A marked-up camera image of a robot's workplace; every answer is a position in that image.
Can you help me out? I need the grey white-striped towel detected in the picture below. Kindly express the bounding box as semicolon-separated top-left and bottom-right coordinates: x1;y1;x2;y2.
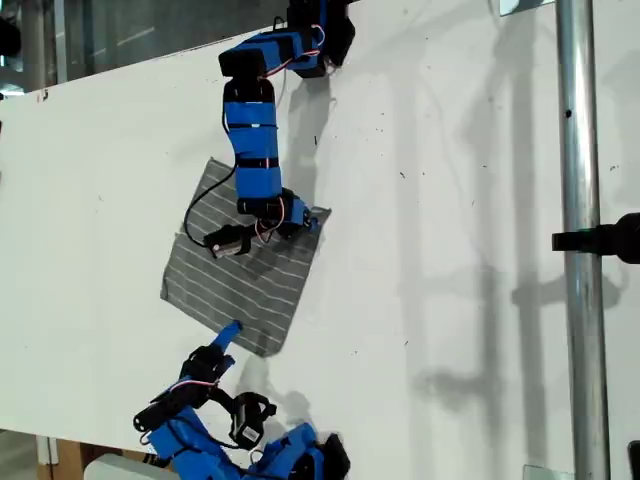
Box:
159;156;333;358

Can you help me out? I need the wooden table leg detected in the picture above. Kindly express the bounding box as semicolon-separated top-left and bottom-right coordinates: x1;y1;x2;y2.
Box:
53;438;85;480

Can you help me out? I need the black round background object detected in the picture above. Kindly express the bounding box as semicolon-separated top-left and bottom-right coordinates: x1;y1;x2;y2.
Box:
0;16;23;59

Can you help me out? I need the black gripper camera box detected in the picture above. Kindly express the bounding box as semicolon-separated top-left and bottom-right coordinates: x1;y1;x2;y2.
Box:
203;224;254;261
228;391;278;450

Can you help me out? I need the black camera cable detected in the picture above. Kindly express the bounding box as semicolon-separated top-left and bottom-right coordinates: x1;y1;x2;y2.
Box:
183;163;237;249

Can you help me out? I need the steel post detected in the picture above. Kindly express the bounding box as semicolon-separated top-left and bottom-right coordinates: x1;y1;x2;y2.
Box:
554;0;613;480

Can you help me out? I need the black post clamp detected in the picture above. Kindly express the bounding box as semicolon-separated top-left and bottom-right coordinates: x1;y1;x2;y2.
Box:
551;212;640;266

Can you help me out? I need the metal table bracket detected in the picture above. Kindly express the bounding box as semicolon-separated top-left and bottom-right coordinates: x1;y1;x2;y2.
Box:
488;0;557;19

